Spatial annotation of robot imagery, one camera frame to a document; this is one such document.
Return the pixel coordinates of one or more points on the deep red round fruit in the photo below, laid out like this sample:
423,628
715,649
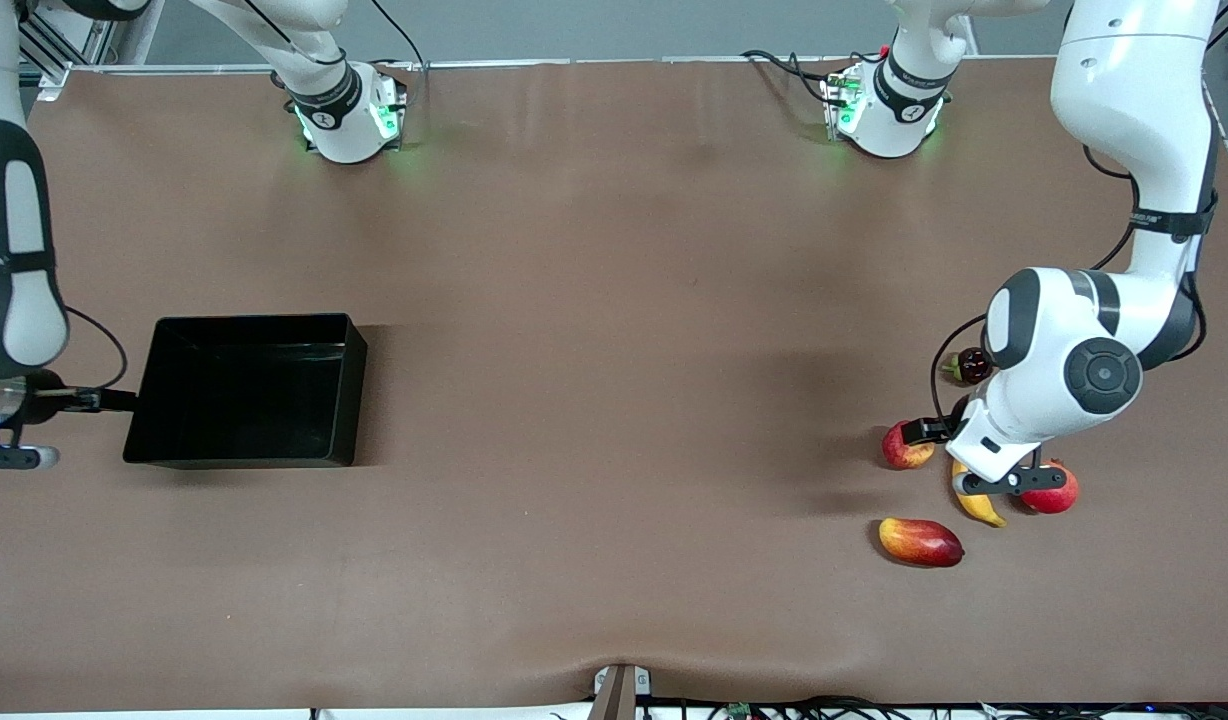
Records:
1059,495

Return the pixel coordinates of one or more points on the red yellow mango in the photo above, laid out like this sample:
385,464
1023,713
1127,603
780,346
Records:
919,542

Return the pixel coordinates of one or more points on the aluminium frame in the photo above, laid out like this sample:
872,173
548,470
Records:
49,50

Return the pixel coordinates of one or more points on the red yellow apple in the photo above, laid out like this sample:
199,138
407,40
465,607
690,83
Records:
904,455

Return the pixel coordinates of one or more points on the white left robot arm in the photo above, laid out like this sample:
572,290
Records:
1124,100

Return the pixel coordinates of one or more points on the black plastic box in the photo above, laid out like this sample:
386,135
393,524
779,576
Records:
244,400

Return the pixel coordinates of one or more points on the brown table mat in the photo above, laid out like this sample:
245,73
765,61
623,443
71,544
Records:
614,250

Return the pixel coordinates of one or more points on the dark purple mangosteen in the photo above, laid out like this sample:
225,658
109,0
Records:
972,366

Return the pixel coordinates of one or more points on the grey table clamp bracket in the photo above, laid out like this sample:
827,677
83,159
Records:
622,695

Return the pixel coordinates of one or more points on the silver table edge strip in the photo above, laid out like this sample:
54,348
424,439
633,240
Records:
624,60

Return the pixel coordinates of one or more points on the yellow banana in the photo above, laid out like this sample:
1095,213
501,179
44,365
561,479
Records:
984,510

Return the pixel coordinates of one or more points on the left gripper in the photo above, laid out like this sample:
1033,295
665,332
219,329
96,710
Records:
958,414

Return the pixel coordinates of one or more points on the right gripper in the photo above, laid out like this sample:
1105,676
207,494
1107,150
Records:
46,385

